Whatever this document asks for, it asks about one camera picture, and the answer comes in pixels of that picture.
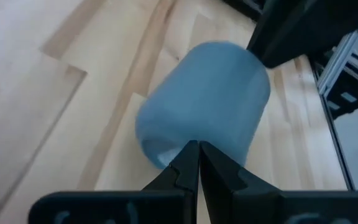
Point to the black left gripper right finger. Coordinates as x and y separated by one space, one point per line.
225 183

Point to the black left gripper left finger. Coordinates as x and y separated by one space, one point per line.
179 177

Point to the blue-grey ceramic mug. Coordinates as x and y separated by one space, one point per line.
204 102

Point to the silver aluminium extrusion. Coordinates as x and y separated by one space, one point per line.
343 59

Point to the wooden shelf with black frame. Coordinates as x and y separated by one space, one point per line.
297 28

